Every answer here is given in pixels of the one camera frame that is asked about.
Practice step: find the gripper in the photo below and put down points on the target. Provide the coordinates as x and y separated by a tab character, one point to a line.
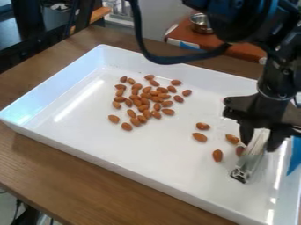
256	112

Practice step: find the silver metal bar tool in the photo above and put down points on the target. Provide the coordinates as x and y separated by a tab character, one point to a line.
251	158

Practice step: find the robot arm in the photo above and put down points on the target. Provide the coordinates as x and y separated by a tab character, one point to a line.
274	73

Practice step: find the pile of brown bits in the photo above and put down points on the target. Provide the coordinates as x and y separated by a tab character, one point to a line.
200	137
146	101

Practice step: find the blue sheet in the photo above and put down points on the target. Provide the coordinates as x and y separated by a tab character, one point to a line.
294	155

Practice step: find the silver pot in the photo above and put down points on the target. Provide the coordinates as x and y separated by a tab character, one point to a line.
200	23

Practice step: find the white tray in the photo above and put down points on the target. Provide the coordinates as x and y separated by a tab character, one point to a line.
98	137

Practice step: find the black metal rack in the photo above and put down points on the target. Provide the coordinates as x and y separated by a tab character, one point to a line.
23	35

